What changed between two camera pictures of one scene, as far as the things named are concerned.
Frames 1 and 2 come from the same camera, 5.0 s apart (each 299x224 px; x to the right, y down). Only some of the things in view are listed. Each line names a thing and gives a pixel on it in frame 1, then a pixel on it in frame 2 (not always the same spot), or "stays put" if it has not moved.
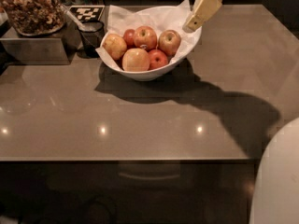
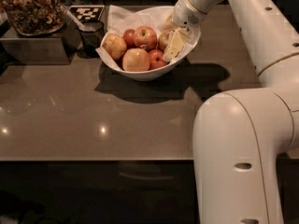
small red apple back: (129, 35) stays put
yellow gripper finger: (206, 4) -> (176, 44)
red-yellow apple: (169, 42) stays put
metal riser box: (58, 49) stays put
